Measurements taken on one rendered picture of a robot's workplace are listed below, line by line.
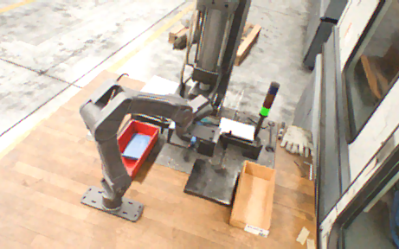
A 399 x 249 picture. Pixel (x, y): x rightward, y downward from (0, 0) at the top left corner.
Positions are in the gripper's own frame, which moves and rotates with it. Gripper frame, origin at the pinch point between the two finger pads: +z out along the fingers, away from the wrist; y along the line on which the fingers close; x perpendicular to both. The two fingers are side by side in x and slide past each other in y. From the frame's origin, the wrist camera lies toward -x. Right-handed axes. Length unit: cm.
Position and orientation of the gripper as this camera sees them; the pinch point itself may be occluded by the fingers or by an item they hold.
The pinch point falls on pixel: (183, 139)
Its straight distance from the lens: 111.9
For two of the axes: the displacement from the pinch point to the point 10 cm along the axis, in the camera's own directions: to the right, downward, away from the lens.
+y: 3.2, -8.8, 3.5
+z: -0.2, 3.7, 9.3
